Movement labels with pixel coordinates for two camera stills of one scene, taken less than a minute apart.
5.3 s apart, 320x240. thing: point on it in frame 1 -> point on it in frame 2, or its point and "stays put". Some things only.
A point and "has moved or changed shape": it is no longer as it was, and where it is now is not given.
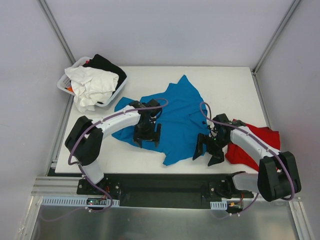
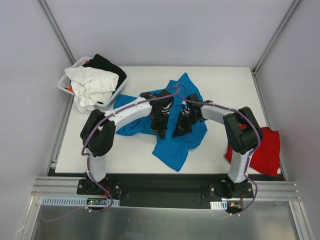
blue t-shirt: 184,117 has moved or changed shape
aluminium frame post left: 57,31 stays put
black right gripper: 210,145 -> 184,122
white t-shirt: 90,87 stays put
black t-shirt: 98,62 stays put
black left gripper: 146,131 -> 158,124
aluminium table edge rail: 49,186 stays put
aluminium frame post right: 270,44 stays put
